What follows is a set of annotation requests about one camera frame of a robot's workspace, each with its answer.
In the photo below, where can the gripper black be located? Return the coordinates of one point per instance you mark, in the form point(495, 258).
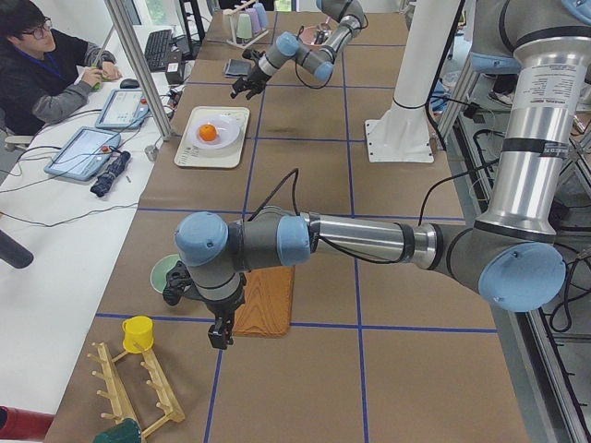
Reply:
point(252, 77)
point(223, 310)

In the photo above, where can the white round plate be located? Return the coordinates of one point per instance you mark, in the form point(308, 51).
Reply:
point(227, 127)

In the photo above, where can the orange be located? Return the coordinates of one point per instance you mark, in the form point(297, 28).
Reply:
point(207, 132)

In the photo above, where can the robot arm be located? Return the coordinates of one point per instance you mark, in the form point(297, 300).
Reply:
point(507, 256)
point(316, 54)

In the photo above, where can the cream bear tray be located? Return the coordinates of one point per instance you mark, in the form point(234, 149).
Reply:
point(228, 158)

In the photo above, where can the folded grey cloth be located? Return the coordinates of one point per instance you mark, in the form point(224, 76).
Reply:
point(236, 68)

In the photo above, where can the wooden cutting board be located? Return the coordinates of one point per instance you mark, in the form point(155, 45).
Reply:
point(267, 311)

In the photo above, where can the green cup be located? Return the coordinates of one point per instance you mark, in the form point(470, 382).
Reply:
point(243, 28)

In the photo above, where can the purple cup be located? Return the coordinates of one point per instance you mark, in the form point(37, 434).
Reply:
point(254, 20)

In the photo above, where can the yellow mug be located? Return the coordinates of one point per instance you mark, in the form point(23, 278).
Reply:
point(138, 334)

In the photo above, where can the blue cup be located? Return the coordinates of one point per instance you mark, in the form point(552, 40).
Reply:
point(261, 14)

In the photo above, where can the light green bowl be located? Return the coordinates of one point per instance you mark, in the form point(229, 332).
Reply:
point(160, 270)

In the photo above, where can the pink bowl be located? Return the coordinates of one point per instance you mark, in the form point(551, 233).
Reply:
point(306, 36)

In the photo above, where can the black keyboard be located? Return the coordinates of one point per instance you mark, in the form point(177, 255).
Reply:
point(157, 48)

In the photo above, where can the metal scoop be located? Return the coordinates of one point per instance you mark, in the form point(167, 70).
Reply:
point(322, 32)

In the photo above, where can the black computer mouse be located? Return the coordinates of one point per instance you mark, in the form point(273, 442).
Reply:
point(129, 83)

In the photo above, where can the teach pendant far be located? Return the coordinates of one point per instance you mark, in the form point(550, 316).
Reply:
point(124, 109)

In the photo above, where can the teach pendant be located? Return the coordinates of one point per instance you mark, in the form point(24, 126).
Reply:
point(84, 155)
point(124, 109)

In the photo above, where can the wooden mug rack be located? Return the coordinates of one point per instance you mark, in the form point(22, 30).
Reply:
point(137, 388)

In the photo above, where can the dark green mug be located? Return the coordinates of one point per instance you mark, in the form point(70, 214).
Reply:
point(127, 431)

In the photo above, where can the folded dark umbrella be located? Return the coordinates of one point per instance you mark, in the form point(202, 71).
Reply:
point(105, 180)

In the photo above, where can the teach pendant near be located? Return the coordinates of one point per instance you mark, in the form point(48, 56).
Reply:
point(84, 155)

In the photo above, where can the seated person in black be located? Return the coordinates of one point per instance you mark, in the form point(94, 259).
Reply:
point(46, 75)

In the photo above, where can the red cylinder object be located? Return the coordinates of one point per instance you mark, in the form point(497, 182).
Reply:
point(24, 425)

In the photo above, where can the white wire cup rack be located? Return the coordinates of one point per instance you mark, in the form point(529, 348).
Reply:
point(243, 42)

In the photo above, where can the wooden rack dowel handle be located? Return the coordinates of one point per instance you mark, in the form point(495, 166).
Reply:
point(236, 7)

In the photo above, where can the aluminium frame post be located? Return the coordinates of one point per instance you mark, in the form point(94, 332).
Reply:
point(135, 57)

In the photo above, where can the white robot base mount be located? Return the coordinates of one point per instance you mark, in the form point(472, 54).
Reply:
point(401, 134)

